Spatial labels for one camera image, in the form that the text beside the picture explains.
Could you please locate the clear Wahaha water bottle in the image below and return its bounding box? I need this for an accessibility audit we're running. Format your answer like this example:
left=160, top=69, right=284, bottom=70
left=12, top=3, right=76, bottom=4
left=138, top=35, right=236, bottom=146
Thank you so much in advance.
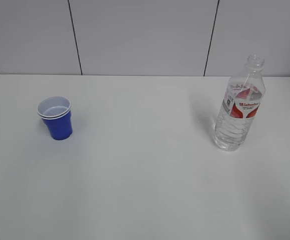
left=214, top=54, right=266, bottom=152

